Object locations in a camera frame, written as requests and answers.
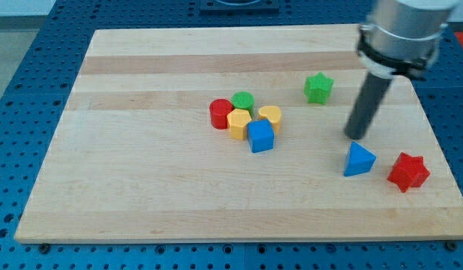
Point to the blue triangle block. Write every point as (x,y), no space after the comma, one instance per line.
(358,160)

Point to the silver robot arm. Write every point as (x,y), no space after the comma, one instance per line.
(402,37)

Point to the green star block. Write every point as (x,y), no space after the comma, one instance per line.
(318,88)

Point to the red star block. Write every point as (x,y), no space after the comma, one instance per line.
(408,172)

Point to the yellow hexagon block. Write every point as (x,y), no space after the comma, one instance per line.
(238,121)

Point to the wooden board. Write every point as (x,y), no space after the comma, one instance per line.
(135,159)

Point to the blue cube block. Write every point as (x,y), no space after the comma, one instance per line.
(260,135)

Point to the red cylinder block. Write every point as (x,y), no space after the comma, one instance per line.
(219,109)

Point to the green cylinder block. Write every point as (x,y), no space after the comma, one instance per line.
(243,100)

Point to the yellow heart block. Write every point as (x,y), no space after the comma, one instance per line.
(273,114)

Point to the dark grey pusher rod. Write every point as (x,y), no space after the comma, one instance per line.
(370,95)

